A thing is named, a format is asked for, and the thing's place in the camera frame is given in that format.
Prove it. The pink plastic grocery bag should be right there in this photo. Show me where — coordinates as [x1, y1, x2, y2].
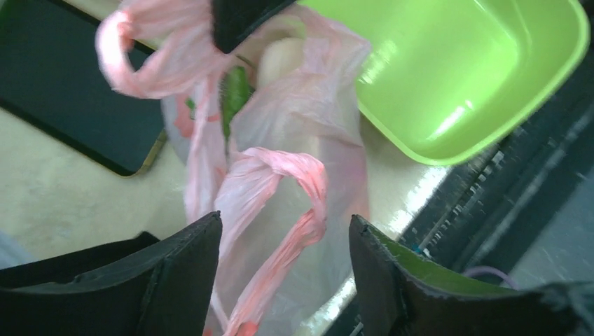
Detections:
[95, 1, 371, 335]

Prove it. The green cucumber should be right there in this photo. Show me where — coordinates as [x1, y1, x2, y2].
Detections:
[219, 65, 254, 142]

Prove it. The black rectangular tray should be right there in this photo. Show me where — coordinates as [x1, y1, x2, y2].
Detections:
[1, 1, 166, 177]

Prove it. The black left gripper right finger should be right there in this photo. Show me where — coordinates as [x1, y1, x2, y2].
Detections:
[349, 215, 593, 335]

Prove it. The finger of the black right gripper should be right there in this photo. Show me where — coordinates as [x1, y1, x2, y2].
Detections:
[211, 0, 296, 54]

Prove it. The green plastic tray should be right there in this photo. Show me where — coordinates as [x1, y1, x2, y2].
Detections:
[307, 0, 590, 166]

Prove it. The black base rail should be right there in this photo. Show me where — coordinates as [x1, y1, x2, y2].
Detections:
[329, 52, 593, 335]

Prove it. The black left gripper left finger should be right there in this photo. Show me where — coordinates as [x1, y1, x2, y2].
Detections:
[1, 212, 222, 335]

